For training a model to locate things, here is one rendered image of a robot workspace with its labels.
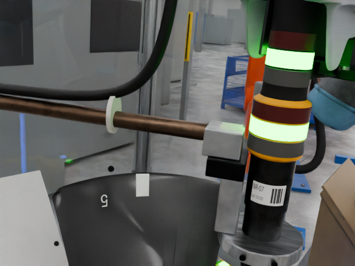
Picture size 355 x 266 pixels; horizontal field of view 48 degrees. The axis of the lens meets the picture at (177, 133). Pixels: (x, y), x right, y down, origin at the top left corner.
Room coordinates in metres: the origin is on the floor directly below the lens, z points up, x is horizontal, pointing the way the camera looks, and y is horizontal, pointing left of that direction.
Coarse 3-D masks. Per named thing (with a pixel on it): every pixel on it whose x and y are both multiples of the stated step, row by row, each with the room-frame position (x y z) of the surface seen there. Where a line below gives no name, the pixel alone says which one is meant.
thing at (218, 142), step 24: (216, 144) 0.29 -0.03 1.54; (240, 144) 0.29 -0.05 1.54; (216, 168) 0.28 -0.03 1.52; (240, 168) 0.28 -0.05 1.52; (240, 192) 0.29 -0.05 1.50; (216, 216) 0.29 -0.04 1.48; (240, 216) 0.32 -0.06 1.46; (240, 240) 0.28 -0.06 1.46; (288, 240) 0.29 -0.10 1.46; (264, 264) 0.26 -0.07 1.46; (288, 264) 0.27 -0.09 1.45
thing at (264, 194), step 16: (256, 160) 0.29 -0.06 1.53; (256, 176) 0.28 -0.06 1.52; (272, 176) 0.28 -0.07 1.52; (288, 176) 0.28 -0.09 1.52; (256, 192) 0.28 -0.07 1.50; (272, 192) 0.28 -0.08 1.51; (288, 192) 0.28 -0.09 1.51; (256, 208) 0.28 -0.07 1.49; (272, 208) 0.28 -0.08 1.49; (256, 224) 0.28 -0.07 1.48; (272, 224) 0.28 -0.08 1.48; (256, 240) 0.28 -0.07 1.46; (272, 240) 0.28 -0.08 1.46
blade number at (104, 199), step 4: (100, 192) 0.45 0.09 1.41; (104, 192) 0.45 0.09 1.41; (108, 192) 0.45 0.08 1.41; (96, 196) 0.45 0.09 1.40; (100, 196) 0.45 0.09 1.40; (104, 196) 0.45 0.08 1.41; (108, 196) 0.45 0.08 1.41; (96, 200) 0.45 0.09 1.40; (100, 200) 0.45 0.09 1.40; (104, 200) 0.45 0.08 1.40; (108, 200) 0.45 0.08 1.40; (112, 200) 0.45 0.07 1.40; (100, 204) 0.44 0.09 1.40; (104, 204) 0.44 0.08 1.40; (108, 204) 0.44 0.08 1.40; (112, 204) 0.44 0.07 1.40; (100, 208) 0.44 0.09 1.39; (104, 208) 0.44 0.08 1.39; (108, 208) 0.44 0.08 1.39; (112, 208) 0.44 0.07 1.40
